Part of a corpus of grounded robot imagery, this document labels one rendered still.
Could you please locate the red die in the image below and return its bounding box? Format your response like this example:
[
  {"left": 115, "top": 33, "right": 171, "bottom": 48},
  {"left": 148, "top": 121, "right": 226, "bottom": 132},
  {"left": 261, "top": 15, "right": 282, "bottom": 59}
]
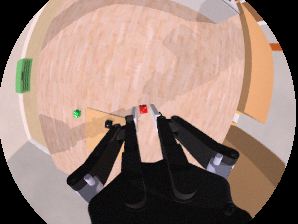
[{"left": 140, "top": 104, "right": 148, "bottom": 114}]

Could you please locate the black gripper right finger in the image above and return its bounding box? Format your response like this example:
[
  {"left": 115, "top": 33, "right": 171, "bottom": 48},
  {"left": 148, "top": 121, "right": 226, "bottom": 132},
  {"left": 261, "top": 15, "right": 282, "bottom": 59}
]
[{"left": 150, "top": 104, "right": 239, "bottom": 200}]

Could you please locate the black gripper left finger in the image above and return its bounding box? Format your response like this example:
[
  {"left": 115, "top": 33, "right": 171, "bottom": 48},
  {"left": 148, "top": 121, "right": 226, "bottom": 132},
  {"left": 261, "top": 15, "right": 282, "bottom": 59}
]
[{"left": 67, "top": 106, "right": 147, "bottom": 208}]

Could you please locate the black die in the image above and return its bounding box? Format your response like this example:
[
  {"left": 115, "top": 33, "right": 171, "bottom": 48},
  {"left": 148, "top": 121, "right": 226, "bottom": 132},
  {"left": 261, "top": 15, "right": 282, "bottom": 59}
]
[{"left": 105, "top": 119, "right": 113, "bottom": 129}]

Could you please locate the tan flat mat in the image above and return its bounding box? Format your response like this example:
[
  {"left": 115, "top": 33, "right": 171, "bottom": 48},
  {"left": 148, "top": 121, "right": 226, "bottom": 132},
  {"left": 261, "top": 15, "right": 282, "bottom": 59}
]
[{"left": 86, "top": 107, "right": 126, "bottom": 159}]

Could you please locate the green die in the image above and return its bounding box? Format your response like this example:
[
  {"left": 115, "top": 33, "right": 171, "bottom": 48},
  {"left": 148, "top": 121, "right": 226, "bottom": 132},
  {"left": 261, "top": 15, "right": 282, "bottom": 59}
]
[{"left": 73, "top": 109, "right": 81, "bottom": 118}]

